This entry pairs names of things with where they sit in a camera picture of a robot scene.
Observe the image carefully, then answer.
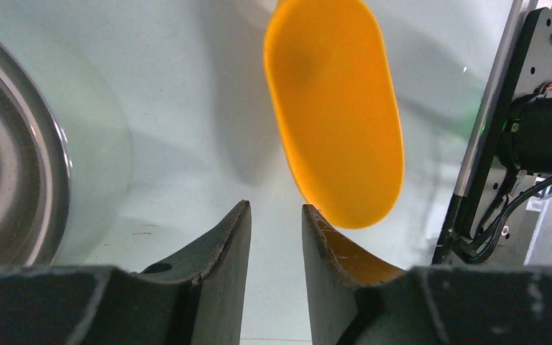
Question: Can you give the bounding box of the pale green bowl tray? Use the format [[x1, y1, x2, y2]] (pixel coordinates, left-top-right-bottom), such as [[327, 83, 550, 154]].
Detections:
[[0, 1, 132, 263]]

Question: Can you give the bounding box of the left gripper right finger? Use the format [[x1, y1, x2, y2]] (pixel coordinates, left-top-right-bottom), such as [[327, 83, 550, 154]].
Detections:
[[302, 205, 552, 344]]

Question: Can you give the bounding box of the yellow plastic scoop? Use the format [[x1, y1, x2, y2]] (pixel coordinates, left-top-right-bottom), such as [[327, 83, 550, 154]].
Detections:
[[262, 1, 405, 285]]

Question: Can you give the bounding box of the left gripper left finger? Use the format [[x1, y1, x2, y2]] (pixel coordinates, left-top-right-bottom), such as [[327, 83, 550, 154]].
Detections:
[[0, 201, 252, 344]]

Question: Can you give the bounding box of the right steel bowl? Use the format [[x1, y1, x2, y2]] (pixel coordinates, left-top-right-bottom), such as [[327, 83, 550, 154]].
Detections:
[[0, 43, 70, 265]]

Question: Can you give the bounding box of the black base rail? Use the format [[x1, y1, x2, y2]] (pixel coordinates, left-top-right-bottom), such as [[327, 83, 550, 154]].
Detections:
[[432, 1, 552, 265]]

